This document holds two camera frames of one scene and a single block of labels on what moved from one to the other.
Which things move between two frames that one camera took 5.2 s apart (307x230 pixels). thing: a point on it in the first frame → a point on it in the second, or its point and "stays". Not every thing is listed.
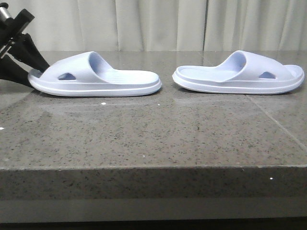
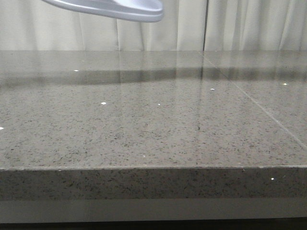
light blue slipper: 86,74 → 150,10
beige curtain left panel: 116,25 stays
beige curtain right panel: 256,25 stays
